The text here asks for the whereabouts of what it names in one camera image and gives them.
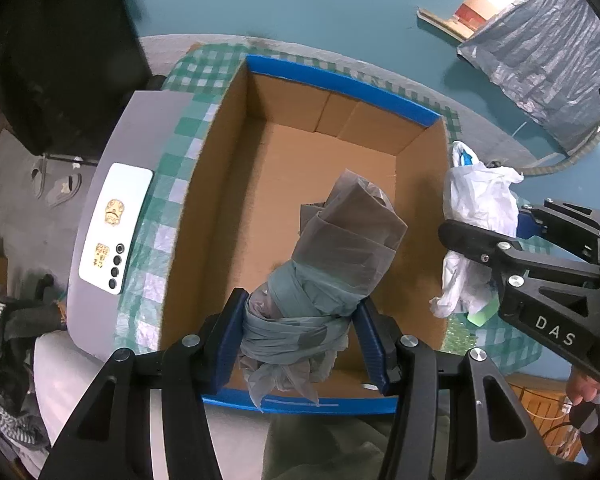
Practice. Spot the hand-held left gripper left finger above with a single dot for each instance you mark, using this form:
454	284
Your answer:
227	345

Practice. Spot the large black object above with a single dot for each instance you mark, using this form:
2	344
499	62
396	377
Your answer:
55	50

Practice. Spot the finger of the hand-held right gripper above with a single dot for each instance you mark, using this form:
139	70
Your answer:
530	222
480	242

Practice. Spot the striped cloth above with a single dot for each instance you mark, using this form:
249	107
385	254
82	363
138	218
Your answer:
0	400

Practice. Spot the green sponge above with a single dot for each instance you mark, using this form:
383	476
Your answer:
484	316

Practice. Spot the green checkered tablecloth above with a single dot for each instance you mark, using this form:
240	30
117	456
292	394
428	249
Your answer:
180	125

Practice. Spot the person's olive pants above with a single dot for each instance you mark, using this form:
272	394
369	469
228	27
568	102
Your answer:
330	450

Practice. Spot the silver tarp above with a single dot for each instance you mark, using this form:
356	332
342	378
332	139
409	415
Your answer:
545	60

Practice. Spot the flat cardboard piece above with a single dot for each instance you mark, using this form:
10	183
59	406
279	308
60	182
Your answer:
472	12

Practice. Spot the white control panel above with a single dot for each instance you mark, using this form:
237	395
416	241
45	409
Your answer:
115	240

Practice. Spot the grey plastic bag bundle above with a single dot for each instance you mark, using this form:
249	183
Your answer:
325	270

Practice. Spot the person's right hand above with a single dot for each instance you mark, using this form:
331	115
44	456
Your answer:
582	390

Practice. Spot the white plastic bag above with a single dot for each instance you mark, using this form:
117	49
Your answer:
475	200

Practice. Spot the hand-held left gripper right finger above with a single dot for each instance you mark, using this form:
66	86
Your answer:
374	347

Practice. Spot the blue-edged cardboard box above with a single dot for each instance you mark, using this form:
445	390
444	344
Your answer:
290	160

